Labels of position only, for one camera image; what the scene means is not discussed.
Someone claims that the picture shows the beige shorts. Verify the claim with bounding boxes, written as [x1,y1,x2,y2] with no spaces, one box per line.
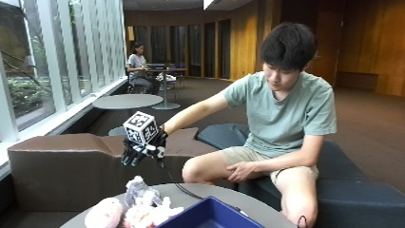
[219,145,320,185]

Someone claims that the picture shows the small grey round stool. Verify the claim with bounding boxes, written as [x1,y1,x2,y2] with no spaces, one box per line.
[107,125,128,138]

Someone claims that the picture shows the white marker cube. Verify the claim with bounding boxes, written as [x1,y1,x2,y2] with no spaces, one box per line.
[122,110,162,146]

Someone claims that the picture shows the grey plush toy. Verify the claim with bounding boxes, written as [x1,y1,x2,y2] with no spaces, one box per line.
[123,175,166,207]

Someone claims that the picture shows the blue plastic tray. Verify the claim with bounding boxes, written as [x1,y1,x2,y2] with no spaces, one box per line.
[155,196,267,228]

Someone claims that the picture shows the brown upholstered bench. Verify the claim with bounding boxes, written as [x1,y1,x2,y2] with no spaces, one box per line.
[7,126,239,213]

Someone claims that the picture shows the grey round table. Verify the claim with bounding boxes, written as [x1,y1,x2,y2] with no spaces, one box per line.
[91,93,166,111]

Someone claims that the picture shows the the person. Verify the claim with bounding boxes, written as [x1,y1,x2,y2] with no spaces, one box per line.
[163,21,340,228]

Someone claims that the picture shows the round pink plush toy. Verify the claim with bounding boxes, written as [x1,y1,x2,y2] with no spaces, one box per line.
[84,197,126,228]

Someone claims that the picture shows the green t-shirt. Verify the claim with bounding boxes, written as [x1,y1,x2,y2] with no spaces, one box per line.
[222,70,340,159]

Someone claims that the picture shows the dark chair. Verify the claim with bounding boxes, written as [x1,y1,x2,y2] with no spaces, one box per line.
[160,69,188,96]

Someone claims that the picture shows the white bag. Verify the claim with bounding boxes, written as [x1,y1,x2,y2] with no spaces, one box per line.
[155,72,179,83]

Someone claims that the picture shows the dark grey upholstered seat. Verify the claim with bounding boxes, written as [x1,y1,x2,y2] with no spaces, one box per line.
[195,123,405,228]

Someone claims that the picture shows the black glove cable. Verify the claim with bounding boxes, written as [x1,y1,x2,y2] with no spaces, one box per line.
[159,160,251,219]

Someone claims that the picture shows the pedestal table with dark top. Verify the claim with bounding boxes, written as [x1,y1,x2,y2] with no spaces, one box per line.
[144,66,190,111]

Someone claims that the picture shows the white window frame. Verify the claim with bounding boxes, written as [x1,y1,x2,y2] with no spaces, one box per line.
[0,0,130,144]

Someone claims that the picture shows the wooden wall bench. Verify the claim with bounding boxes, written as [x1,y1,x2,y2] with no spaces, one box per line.
[335,71,380,92]

